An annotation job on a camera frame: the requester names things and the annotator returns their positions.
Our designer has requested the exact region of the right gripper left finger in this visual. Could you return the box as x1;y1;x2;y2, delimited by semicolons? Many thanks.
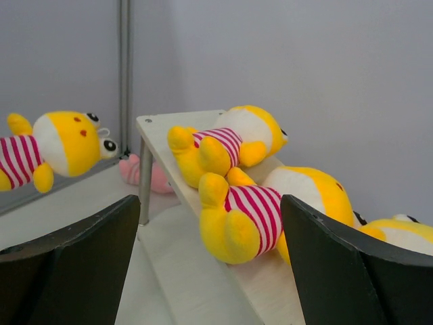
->
1;195;141;324

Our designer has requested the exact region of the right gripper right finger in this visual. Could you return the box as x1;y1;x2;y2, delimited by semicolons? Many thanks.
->
281;195;432;324

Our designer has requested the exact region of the yellow plush toy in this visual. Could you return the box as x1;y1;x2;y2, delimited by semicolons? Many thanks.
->
167;105;288;188
1;111;118;194
358;214;432;256
198;166;366;265

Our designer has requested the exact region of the white two-tier shelf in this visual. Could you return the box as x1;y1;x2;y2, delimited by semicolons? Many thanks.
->
135;109;305;325

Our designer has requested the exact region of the pink plush toy back left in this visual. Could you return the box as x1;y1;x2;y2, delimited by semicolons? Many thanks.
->
118;154;175;194

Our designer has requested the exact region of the aluminium corner post left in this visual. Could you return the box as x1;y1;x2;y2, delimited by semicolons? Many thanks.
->
118;0;131;155

